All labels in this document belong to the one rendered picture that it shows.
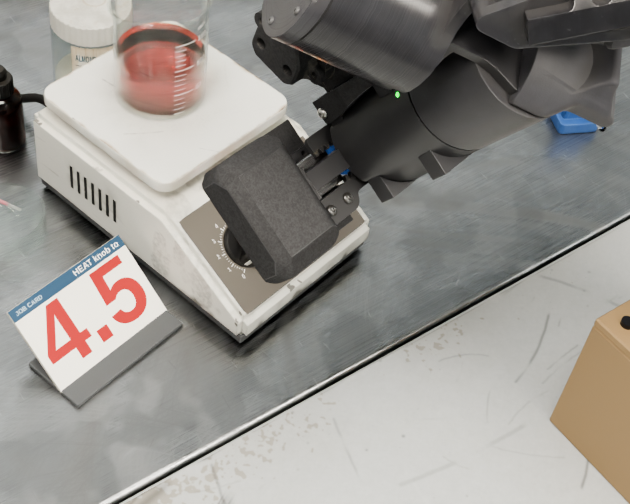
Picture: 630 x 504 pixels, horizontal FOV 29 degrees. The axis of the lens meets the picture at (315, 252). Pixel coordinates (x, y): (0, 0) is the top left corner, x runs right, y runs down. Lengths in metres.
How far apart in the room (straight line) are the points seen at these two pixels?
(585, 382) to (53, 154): 0.37
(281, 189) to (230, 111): 0.25
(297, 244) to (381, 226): 0.32
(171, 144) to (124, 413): 0.17
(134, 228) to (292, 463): 0.18
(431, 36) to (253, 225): 0.12
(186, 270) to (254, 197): 0.23
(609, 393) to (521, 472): 0.08
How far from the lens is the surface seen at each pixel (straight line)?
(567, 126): 0.96
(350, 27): 0.47
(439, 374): 0.78
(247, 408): 0.75
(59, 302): 0.76
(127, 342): 0.77
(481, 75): 0.50
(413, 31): 0.47
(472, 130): 0.52
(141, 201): 0.77
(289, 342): 0.78
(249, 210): 0.54
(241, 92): 0.81
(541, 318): 0.83
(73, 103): 0.80
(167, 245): 0.76
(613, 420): 0.73
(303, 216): 0.55
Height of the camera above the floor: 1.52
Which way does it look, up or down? 49 degrees down
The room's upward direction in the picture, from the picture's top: 10 degrees clockwise
